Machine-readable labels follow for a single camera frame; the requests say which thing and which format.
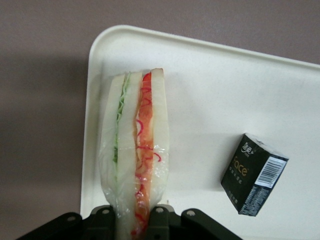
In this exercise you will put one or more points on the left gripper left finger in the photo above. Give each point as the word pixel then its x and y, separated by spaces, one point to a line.
pixel 102 222

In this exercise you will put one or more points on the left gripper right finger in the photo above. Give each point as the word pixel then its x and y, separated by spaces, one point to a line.
pixel 162 222

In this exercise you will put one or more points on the triangle sandwich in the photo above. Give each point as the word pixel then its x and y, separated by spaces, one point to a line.
pixel 130 140

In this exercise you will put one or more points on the beige plastic serving tray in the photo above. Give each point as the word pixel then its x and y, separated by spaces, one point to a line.
pixel 212 95

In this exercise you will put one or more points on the black tissue pack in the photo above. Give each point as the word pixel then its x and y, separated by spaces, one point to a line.
pixel 250 175

